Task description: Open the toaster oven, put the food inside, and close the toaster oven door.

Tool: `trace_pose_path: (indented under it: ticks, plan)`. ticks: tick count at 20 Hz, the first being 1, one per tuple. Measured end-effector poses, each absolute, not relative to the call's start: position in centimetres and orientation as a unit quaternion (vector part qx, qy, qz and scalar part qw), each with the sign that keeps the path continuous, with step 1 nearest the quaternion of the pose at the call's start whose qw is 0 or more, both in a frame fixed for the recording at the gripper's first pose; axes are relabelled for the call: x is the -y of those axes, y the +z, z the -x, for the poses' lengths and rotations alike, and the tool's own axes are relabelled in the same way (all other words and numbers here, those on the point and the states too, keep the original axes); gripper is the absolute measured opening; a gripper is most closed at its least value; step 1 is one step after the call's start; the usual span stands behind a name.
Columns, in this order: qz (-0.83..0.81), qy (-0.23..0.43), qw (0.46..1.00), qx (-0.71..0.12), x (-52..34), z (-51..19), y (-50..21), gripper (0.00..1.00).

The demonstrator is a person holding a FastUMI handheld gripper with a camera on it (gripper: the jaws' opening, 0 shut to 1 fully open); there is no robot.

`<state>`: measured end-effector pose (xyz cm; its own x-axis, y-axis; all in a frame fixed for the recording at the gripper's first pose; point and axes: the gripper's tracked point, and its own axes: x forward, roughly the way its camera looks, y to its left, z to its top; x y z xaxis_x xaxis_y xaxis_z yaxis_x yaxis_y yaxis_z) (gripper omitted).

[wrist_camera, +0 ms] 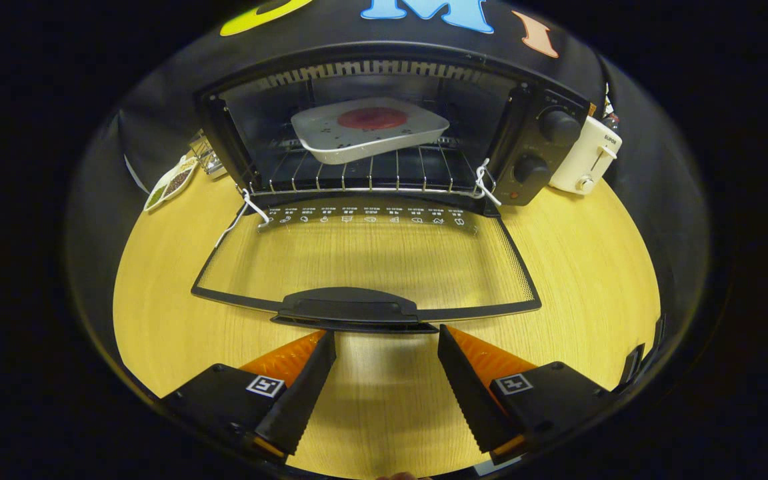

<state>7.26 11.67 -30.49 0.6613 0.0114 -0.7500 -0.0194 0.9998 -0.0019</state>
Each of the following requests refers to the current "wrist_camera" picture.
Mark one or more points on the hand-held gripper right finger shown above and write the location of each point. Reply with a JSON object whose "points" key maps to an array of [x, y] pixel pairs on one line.
{"points": [[467, 393]]}

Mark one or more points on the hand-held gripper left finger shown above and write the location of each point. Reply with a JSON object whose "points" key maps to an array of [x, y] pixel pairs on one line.
{"points": [[304, 400]]}

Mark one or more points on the black toaster oven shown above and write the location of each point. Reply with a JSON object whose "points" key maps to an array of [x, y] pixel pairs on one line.
{"points": [[537, 146]]}

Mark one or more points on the white square plate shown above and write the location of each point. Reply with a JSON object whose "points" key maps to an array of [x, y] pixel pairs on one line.
{"points": [[330, 143]]}

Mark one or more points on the pink round food slice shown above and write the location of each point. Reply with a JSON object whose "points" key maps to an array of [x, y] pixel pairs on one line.
{"points": [[372, 118]]}

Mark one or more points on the metal oven rack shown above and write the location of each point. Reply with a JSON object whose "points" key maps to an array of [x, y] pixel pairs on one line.
{"points": [[357, 176]]}

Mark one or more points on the white pop-up toaster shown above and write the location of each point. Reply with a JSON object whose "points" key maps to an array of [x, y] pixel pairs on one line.
{"points": [[584, 160]]}

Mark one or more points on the black angular object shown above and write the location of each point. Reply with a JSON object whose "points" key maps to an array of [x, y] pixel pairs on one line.
{"points": [[632, 365]]}

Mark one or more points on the white divided dish with beans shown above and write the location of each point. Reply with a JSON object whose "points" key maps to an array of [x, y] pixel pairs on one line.
{"points": [[170, 183]]}

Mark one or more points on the black backdrop cloth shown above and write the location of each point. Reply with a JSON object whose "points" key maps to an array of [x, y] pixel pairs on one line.
{"points": [[157, 113]]}

